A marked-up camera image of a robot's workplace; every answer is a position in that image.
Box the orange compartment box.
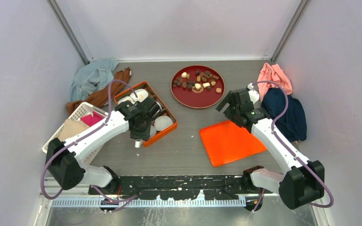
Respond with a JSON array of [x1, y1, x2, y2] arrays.
[[114, 81, 177, 148]]

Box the orange box lid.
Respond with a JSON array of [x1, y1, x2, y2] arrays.
[[199, 121, 266, 167]]

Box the red round plate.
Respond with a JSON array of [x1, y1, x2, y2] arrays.
[[170, 65, 225, 109]]

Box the light blue cloth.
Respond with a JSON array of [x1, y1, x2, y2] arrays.
[[69, 59, 118, 102]]

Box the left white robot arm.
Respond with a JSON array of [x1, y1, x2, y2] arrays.
[[45, 97, 162, 194]]

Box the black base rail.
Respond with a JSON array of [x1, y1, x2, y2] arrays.
[[103, 175, 261, 201]]

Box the pink cloth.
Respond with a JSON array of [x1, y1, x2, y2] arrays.
[[257, 63, 293, 98]]

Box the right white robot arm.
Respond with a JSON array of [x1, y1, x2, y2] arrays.
[[216, 83, 334, 210]]

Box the magenta cloth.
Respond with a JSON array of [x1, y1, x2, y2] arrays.
[[80, 112, 103, 127]]

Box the beige cloth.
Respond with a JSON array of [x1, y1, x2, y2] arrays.
[[58, 119, 89, 141]]

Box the white paper cup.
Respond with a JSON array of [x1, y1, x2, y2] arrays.
[[130, 89, 149, 102], [154, 115, 173, 131], [149, 125, 157, 138], [117, 96, 135, 104]]

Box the brown cloth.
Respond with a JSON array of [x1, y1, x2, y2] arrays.
[[66, 67, 132, 116]]

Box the navy blue cloth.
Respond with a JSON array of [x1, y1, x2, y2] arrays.
[[261, 88, 307, 143]]

